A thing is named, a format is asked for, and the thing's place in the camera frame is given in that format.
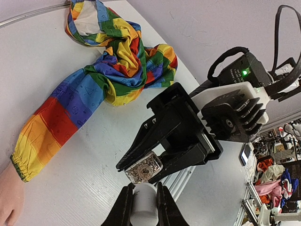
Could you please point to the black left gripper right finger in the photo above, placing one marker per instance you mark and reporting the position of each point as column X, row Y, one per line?
column 168, row 212

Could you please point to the aluminium front rail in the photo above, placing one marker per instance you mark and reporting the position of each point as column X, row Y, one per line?
column 176, row 182

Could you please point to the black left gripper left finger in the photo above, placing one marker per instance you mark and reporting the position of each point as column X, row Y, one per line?
column 121, row 211

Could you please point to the white nail polish cap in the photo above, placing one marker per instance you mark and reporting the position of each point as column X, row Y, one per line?
column 144, row 208

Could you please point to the mannequin hand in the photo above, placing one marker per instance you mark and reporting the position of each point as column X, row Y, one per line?
column 11, row 196

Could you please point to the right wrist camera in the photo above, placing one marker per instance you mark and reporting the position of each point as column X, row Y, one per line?
column 235, row 112

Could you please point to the pile of clothes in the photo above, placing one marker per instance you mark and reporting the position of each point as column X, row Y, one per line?
column 278, row 184

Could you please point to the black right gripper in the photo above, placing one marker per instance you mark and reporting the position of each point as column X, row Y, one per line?
column 176, row 126

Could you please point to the rainbow striped sleeve cloth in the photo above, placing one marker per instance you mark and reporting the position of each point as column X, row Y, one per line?
column 119, row 75

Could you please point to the clear glitter nail polish bottle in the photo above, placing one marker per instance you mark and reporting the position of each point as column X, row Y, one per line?
column 145, row 169

